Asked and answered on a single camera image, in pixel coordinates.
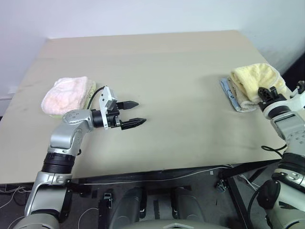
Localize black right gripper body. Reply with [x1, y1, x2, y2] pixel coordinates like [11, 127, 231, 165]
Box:
[258, 94, 287, 107]

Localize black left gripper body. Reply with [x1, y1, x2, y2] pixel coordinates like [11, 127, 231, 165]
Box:
[104, 104, 122, 128]

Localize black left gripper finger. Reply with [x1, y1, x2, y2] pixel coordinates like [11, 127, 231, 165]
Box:
[117, 100, 140, 111]
[120, 117, 147, 131]

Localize yellow towel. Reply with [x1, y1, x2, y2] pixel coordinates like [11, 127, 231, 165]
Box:
[229, 62, 292, 104]

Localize beige folded towel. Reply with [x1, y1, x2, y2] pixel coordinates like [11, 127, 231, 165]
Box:
[228, 77, 261, 113]

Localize green folded towel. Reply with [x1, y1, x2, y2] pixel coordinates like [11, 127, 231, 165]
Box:
[49, 80, 97, 120]

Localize blue grey folded towel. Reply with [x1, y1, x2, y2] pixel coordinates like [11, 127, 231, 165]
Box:
[219, 77, 242, 112]

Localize pink folded towel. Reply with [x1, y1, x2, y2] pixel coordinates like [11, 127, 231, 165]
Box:
[41, 76, 88, 115]

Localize metal table latch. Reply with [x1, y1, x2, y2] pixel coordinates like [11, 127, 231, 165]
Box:
[216, 177, 227, 192]

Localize grey robot torso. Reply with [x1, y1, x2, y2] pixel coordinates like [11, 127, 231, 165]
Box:
[122, 221, 228, 229]

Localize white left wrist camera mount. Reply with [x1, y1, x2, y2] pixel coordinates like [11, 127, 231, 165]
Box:
[98, 86, 119, 130]

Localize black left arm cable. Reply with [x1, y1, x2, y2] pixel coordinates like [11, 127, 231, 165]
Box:
[86, 86, 106, 111]

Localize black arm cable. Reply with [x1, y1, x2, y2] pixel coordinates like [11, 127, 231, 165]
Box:
[86, 86, 106, 111]
[261, 142, 288, 158]

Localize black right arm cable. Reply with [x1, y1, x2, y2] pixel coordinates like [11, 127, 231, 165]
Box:
[261, 142, 288, 158]

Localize black table frame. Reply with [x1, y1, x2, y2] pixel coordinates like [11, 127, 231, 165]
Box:
[64, 157, 282, 229]

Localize long white floor cable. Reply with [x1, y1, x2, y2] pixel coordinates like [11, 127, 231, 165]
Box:
[76, 163, 235, 186]

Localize black strap buckle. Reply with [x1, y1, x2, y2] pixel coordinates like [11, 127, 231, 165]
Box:
[102, 192, 113, 209]

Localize looped white floor cable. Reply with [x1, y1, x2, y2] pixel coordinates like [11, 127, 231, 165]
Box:
[238, 173, 261, 191]

